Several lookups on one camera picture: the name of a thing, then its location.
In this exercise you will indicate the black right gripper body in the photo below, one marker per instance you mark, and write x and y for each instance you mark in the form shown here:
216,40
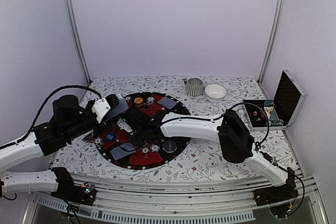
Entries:
138,141

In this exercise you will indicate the orange big blind button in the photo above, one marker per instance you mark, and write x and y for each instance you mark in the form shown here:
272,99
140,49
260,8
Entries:
138,100

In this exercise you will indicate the blue playing card deck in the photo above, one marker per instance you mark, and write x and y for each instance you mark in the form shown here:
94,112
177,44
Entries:
118,105

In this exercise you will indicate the blue small blind button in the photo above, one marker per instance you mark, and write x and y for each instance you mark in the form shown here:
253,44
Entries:
110,137

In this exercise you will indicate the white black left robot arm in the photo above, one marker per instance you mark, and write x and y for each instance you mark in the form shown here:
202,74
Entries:
69,121

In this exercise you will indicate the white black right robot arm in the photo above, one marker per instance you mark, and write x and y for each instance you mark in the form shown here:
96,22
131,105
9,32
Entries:
237,144

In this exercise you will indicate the round red black poker mat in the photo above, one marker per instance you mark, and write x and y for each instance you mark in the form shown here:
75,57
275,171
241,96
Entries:
170,155

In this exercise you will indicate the floral white table cloth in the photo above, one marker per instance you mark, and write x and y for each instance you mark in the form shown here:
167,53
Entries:
201,161

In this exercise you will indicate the striped grey ceramic mug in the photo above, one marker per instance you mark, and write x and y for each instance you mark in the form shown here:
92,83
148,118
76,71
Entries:
194,87

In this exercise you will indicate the white ceramic bowl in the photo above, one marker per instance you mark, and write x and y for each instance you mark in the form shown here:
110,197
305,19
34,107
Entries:
214,93

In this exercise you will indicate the boxed playing card deck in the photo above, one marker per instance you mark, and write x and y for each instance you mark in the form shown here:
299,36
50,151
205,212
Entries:
271,113

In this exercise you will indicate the aluminium poker chip case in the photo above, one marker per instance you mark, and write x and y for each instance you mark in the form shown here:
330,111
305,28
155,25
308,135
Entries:
288,100

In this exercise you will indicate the aluminium front rail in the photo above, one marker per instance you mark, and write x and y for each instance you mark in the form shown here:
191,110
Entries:
225,201

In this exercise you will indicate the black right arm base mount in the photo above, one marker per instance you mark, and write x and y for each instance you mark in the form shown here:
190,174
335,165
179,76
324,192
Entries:
286,199

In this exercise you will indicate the left aluminium frame post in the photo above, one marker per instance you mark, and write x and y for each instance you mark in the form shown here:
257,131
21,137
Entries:
76,38

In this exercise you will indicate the aluminium frame post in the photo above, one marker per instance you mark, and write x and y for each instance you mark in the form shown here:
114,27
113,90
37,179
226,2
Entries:
271,41
76,38

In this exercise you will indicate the right aluminium frame post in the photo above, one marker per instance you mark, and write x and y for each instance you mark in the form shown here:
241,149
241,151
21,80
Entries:
271,41

